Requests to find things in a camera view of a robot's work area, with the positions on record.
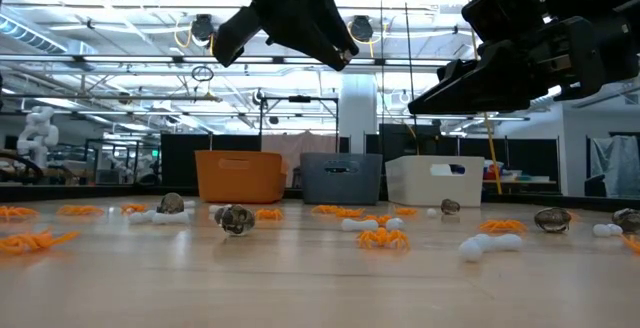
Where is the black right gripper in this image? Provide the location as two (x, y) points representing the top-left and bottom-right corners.
(407, 2), (640, 116)

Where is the black equipment box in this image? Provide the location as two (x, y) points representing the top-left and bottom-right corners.
(378, 123), (441, 162)

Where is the red container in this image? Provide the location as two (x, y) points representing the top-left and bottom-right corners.
(483, 161), (504, 182)

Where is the black partition panel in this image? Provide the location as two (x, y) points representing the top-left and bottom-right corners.
(160, 133), (262, 188)
(457, 136), (561, 184)

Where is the white building column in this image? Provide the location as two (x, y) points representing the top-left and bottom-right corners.
(339, 72), (379, 155)

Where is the pink hanging cloth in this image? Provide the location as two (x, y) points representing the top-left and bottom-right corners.
(260, 130), (339, 189)

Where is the white plastic bin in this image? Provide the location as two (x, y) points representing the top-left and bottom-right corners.
(384, 155), (486, 208)

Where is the cluttered side table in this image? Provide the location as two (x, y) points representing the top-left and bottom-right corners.
(482, 167), (559, 187)

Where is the orange plastic bin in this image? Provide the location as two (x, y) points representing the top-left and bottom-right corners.
(194, 149), (290, 205)

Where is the grey plastic bin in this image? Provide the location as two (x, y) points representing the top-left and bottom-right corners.
(299, 152), (384, 206)

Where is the black chair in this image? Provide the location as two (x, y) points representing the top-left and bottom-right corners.
(583, 173), (608, 198)

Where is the grey tarp cover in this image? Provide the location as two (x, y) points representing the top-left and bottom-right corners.
(589, 134), (640, 199)

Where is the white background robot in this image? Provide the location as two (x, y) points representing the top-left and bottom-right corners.
(16, 106), (60, 169)

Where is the black curved tube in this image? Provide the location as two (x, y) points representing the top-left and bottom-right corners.
(0, 150), (46, 185)

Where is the black metal frame stand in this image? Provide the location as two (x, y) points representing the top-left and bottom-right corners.
(257, 95), (340, 155)

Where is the black ceiling cable reel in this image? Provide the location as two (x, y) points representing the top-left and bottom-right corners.
(351, 14), (375, 44)
(190, 13), (216, 43)

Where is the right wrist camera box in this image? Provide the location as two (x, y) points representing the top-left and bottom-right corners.
(461, 0), (547, 45)

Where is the black hanging cable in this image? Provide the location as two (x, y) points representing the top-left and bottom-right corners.
(401, 0), (420, 155)

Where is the yellow hanging cable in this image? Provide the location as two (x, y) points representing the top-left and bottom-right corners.
(462, 0), (503, 195)

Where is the black cable loop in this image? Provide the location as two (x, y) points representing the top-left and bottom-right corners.
(191, 65), (215, 83)

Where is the black metal workcell frame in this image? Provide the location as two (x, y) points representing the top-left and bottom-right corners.
(83, 137), (162, 185)

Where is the black aluminium table frame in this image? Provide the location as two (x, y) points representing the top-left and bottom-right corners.
(0, 182), (640, 213)

